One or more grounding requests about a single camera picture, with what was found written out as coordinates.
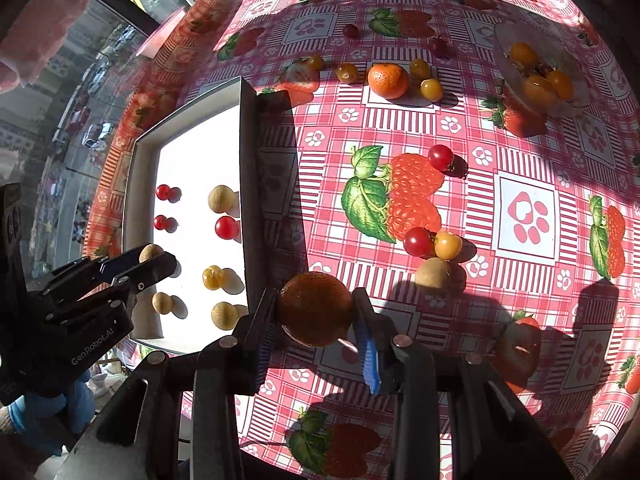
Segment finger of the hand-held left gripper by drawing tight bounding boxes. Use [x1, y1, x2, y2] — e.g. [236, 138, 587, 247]
[41, 246, 147, 297]
[44, 252, 179, 326]

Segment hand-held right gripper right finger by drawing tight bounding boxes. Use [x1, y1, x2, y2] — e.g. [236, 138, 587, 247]
[351, 287, 574, 480]

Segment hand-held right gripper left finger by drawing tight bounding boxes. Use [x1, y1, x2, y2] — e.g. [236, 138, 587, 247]
[55, 287, 281, 480]

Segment orange mandarin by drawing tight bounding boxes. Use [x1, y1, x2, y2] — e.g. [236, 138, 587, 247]
[367, 62, 410, 100]
[276, 271, 355, 348]

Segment white box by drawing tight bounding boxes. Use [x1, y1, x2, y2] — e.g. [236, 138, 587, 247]
[121, 76, 282, 356]

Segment person's left hand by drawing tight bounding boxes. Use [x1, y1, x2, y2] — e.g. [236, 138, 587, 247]
[9, 369, 97, 457]

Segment pink checked strawberry tablecloth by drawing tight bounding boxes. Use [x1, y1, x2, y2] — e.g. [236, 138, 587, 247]
[82, 0, 640, 480]

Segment pink fuzzy garment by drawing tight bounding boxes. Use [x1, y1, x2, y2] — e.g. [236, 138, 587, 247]
[0, 0, 123, 93]

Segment orange citrus fruit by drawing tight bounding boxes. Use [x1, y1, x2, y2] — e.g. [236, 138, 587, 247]
[509, 42, 540, 67]
[545, 69, 575, 101]
[522, 75, 556, 107]

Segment clear glass bowl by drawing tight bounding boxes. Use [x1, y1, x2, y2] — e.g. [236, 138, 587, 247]
[492, 20, 593, 120]

